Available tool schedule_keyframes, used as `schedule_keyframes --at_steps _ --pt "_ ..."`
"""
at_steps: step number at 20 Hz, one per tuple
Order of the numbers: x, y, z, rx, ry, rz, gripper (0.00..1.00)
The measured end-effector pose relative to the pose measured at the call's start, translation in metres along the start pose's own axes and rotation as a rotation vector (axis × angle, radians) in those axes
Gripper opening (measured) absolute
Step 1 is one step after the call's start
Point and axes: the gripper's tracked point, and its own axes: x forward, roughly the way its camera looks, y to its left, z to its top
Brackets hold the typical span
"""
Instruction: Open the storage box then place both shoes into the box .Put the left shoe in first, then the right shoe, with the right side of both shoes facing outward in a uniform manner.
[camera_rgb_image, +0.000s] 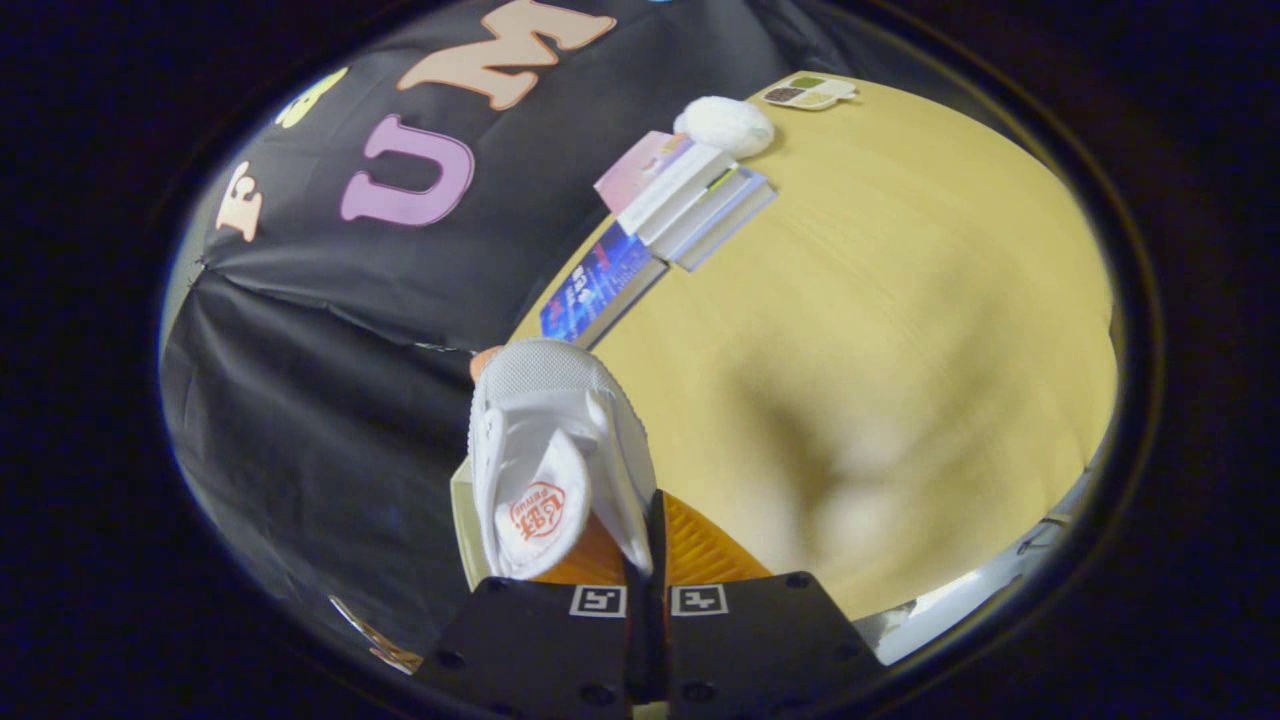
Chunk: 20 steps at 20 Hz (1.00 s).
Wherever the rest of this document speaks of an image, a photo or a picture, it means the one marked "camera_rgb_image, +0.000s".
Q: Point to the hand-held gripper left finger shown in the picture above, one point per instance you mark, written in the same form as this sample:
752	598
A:
540	650

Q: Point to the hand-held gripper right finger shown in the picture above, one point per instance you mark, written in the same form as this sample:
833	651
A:
750	650

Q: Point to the brown cardboard storage box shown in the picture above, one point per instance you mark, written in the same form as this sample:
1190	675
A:
462	520

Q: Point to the white canvas shoe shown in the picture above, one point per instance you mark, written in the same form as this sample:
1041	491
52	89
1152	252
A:
540	400

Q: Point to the orange ball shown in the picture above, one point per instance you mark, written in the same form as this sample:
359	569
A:
484	362

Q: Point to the black backdrop cloth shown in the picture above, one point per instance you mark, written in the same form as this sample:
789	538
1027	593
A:
300	400

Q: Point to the blue cover book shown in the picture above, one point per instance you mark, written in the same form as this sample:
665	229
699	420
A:
600	285

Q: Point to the grey book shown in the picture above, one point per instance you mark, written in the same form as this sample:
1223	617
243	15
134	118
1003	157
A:
725	225

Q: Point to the thin yellow-edged book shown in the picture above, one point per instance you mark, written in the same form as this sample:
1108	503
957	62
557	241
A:
705	210

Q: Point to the white plush ball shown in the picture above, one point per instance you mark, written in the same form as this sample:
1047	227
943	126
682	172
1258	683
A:
725	125

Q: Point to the white compartment tray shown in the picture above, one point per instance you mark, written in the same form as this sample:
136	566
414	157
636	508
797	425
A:
808	91

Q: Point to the white metal frame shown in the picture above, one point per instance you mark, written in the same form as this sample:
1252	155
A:
1000	580

